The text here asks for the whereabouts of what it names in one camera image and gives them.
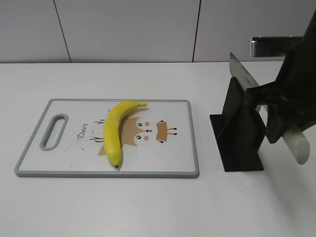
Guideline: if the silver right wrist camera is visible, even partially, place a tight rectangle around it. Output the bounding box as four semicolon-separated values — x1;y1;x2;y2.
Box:
249;36;303;57

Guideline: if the black knife stand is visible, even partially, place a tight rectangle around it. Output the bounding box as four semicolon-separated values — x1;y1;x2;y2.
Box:
210;77;265;172

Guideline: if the white-handled kitchen knife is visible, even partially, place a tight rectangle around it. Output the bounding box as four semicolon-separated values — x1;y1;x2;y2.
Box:
229;52;310;165

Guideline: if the yellow plastic banana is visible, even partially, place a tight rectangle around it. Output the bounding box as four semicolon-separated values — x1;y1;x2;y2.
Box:
103;100;148;169

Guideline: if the white deer cutting board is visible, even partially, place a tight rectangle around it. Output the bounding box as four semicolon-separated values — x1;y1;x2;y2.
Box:
14;99;199;178

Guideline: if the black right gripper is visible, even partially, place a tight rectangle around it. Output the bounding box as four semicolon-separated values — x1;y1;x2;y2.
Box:
244;50;316;144

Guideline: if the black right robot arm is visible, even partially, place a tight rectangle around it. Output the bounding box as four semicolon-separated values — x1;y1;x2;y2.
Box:
245;17;316;144

